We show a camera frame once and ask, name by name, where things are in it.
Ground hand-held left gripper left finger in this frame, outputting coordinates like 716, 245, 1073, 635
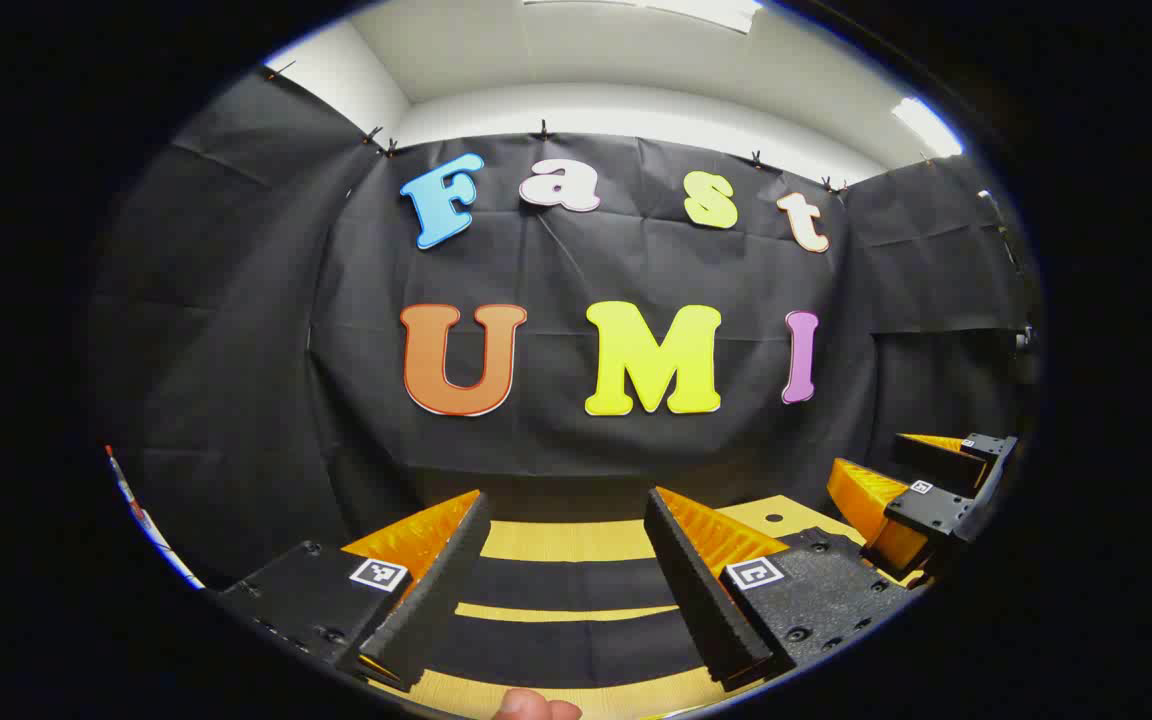
214, 488, 493, 693

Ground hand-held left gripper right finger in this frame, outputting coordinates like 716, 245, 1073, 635
642, 486, 917, 693

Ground black jeans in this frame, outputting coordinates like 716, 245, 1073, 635
424, 556, 715, 691

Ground ceiling light panel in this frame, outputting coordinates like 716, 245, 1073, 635
890, 96, 965, 160

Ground black backdrop cloth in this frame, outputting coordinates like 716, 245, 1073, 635
86, 65, 1042, 591

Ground row of black cloth clips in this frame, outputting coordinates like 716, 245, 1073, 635
266, 60, 937, 196

